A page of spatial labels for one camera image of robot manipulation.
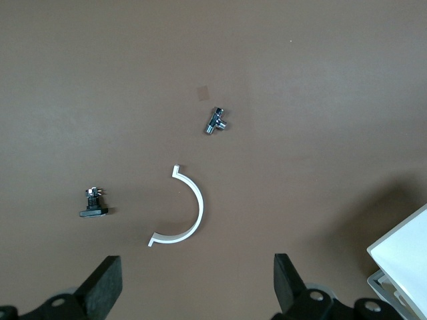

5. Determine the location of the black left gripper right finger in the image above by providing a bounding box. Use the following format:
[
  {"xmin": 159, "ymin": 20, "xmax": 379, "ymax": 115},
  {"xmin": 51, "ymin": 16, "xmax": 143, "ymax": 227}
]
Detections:
[{"xmin": 271, "ymin": 253, "xmax": 405, "ymax": 320}]

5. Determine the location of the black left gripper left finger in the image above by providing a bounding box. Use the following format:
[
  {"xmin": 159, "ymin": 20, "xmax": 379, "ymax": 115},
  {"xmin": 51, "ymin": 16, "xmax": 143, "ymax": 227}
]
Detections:
[{"xmin": 0, "ymin": 255, "xmax": 123, "ymax": 320}]

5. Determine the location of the white half-ring clamp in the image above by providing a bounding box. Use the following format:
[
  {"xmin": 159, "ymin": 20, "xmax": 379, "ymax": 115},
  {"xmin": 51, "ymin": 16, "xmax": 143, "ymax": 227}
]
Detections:
[{"xmin": 147, "ymin": 164, "xmax": 205, "ymax": 248}]

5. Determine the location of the black flat-head switch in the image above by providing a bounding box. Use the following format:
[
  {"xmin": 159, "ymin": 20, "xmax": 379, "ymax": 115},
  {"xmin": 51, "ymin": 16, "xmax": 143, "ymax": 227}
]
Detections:
[{"xmin": 78, "ymin": 187, "xmax": 109, "ymax": 219}]

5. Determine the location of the chrome tee fitting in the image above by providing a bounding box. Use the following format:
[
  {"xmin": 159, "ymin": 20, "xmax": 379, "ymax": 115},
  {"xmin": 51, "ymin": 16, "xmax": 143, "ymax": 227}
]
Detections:
[{"xmin": 203, "ymin": 106, "xmax": 230, "ymax": 135}]

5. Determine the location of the white drawer cabinet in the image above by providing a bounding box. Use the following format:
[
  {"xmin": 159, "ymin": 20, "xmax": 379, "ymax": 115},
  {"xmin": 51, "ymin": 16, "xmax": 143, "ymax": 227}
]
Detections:
[{"xmin": 366, "ymin": 203, "xmax": 427, "ymax": 320}]

